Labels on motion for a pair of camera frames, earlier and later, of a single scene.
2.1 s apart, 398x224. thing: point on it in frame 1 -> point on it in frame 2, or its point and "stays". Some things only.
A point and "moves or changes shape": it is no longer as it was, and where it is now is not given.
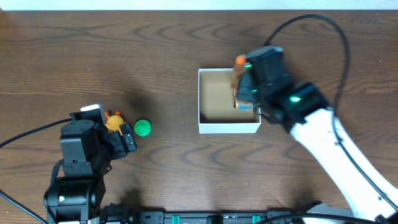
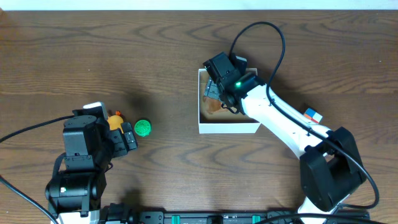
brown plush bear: (239, 68) moves or changes shape
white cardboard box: (217, 114) stays
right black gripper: (245, 86) -> (216, 90)
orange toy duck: (114, 121) stays
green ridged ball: (143, 127) stays
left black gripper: (125, 140) stays
